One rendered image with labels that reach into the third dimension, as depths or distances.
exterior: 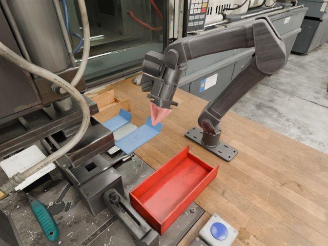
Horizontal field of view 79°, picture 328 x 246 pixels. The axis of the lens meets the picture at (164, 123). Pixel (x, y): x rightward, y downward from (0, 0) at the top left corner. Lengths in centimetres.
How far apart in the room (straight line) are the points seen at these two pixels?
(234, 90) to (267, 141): 32
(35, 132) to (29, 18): 20
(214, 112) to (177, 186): 25
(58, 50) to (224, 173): 56
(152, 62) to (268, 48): 33
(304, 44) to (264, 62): 444
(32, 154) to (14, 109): 40
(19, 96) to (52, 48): 10
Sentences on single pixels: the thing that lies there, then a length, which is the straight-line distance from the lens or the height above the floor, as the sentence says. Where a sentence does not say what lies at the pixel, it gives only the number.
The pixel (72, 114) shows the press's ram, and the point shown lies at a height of 118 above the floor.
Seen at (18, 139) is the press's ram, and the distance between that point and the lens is 45.
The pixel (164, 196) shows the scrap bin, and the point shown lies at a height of 90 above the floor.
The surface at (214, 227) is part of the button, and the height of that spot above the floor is 94.
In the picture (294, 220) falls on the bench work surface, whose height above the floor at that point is 90.
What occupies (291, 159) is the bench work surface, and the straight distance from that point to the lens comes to 83.
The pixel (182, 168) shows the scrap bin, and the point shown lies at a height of 91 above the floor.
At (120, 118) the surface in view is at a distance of 86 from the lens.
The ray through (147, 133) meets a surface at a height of 99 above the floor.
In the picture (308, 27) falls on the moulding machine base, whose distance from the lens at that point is 492.
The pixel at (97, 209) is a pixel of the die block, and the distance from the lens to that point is 60.
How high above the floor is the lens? 142
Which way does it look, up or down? 38 degrees down
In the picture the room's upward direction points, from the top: straight up
